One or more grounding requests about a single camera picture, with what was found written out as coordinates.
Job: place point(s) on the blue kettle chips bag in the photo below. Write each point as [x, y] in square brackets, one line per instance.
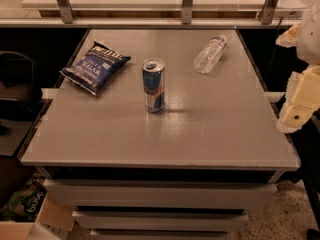
[95, 67]

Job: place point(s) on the cardboard box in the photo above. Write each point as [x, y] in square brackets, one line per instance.
[53, 222]

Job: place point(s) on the white shelf with metal brackets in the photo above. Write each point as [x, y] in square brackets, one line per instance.
[189, 14]

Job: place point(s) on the black chair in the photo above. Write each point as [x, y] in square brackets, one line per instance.
[20, 93]

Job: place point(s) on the green snack bag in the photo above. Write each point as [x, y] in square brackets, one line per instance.
[24, 205]

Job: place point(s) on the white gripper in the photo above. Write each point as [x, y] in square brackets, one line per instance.
[310, 39]

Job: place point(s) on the clear plastic water bottle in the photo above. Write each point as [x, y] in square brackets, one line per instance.
[210, 54]

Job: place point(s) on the red bull can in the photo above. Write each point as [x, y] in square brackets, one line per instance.
[153, 84]

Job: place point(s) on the grey drawer cabinet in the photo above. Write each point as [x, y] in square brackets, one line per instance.
[189, 172]

